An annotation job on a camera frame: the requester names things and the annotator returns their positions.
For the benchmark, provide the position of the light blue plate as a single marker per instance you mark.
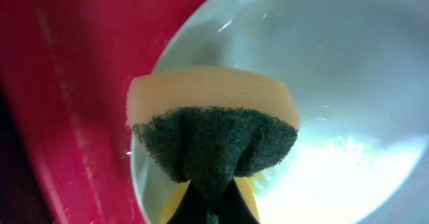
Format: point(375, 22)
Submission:
point(358, 73)

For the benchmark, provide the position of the green and yellow sponge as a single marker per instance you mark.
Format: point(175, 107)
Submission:
point(207, 125)

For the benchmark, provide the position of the red plastic tray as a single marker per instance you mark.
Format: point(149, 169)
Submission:
point(66, 66)

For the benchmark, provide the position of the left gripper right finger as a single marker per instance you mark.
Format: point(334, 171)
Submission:
point(232, 208)

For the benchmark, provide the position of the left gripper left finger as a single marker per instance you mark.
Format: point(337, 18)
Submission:
point(191, 210)

